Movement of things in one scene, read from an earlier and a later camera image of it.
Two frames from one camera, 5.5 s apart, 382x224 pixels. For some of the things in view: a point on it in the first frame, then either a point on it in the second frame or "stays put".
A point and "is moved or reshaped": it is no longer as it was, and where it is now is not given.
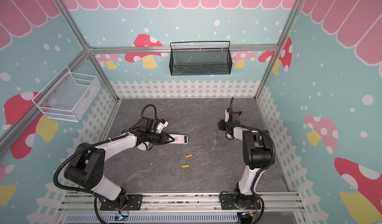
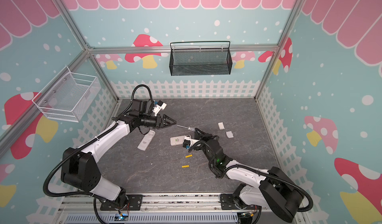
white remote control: [179, 139] stays put
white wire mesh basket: [68, 96] stays put
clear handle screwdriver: [214, 142] is moved or reshaped
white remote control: [142, 146] stays put
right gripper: [230, 114] -> [204, 139]
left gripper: [163, 136] -> [160, 122]
